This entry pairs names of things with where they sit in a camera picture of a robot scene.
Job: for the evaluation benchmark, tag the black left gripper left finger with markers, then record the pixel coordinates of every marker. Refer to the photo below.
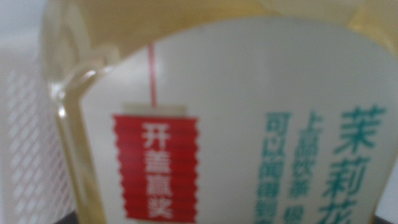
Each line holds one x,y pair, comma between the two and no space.
70,219

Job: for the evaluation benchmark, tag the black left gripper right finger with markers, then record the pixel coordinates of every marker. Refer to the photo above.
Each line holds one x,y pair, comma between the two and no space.
387,221

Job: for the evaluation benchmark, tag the yellow jasmine tea bottle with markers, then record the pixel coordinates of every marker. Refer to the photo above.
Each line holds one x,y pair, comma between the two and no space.
233,93

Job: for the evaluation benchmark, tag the white perforated plastic basket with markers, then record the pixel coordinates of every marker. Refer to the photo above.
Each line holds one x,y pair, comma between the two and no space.
28,140

